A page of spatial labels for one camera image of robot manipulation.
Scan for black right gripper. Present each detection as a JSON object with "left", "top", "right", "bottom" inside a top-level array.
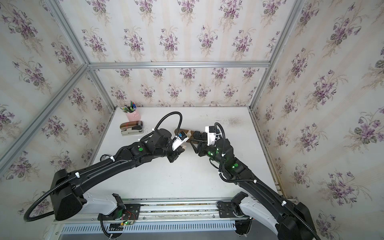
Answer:
[{"left": 190, "top": 137, "right": 227, "bottom": 169}]

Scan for brown wooden watch stand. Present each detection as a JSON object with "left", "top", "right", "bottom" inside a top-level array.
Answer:
[{"left": 174, "top": 129, "right": 194, "bottom": 143}]

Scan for black digital watch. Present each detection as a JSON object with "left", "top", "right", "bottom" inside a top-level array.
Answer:
[
  {"left": 192, "top": 131, "right": 201, "bottom": 140},
  {"left": 199, "top": 132, "right": 208, "bottom": 141}
]

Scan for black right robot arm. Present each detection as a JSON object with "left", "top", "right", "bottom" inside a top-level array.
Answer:
[{"left": 188, "top": 123, "right": 320, "bottom": 240}]

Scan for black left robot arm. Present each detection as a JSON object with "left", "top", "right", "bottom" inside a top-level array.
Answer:
[{"left": 24, "top": 111, "right": 184, "bottom": 222}]

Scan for brown and white stapler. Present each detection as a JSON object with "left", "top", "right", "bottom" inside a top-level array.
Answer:
[{"left": 120, "top": 121, "right": 144, "bottom": 136}]

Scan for pink pen cup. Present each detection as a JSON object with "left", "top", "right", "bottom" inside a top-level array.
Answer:
[{"left": 126, "top": 109, "right": 141, "bottom": 122}]

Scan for pens in cup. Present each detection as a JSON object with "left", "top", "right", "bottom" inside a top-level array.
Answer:
[{"left": 120, "top": 102, "right": 137, "bottom": 113}]

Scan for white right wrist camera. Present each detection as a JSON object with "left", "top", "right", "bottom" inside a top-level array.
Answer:
[{"left": 205, "top": 126, "right": 222, "bottom": 146}]

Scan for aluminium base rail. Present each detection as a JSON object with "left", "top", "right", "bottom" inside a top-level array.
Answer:
[{"left": 52, "top": 196, "right": 304, "bottom": 224}]

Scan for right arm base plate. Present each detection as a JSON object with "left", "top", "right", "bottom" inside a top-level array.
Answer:
[{"left": 216, "top": 200, "right": 259, "bottom": 219}]

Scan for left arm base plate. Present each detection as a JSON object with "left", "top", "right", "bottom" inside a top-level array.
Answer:
[{"left": 98, "top": 204, "right": 141, "bottom": 222}]

